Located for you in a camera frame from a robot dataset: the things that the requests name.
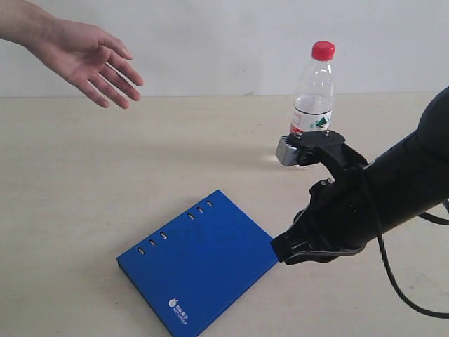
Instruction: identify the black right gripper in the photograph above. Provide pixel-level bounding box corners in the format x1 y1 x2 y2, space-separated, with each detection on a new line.
270 176 377 265

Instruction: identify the blue ring binder notebook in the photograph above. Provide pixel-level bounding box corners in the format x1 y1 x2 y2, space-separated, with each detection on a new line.
116 190 278 336

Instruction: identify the clear plastic water bottle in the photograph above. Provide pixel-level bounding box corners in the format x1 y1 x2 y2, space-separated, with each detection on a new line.
290 41 335 133

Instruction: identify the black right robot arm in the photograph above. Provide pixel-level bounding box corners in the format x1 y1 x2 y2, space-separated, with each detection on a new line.
271 91 448 265

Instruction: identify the person's bare forearm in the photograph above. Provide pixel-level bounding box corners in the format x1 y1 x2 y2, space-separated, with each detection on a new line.
1 0 54 50

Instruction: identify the person's open hand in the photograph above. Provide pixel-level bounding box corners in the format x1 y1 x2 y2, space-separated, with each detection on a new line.
27 18 144 109

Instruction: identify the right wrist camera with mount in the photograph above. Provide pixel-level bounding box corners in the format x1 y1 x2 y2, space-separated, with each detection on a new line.
275 131 368 180

